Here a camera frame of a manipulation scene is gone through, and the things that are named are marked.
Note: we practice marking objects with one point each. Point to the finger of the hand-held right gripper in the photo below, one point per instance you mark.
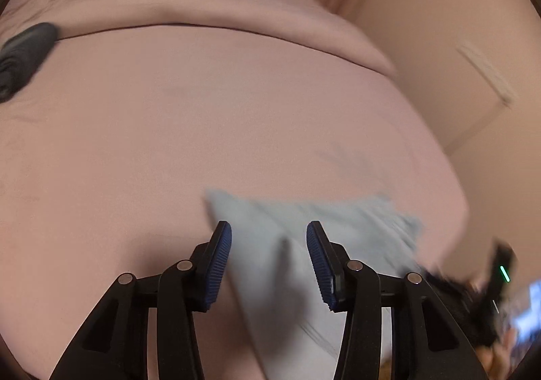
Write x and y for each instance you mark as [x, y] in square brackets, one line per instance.
[448, 291]

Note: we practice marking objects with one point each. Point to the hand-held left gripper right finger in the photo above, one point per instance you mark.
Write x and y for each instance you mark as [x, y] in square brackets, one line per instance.
[318, 263]

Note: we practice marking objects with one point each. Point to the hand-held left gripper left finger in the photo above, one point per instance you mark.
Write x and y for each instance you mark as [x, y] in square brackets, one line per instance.
[222, 253]

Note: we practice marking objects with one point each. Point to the light blue pants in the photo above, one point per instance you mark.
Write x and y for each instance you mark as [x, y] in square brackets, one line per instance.
[270, 278]

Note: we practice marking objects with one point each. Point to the person's right hand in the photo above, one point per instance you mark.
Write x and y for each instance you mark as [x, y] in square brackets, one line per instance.
[498, 356]

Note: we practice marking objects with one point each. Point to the bed with pink sheet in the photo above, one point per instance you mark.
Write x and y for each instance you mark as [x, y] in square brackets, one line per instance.
[169, 130]

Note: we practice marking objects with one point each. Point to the dark cloth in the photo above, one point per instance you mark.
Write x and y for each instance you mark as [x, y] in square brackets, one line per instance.
[23, 58]

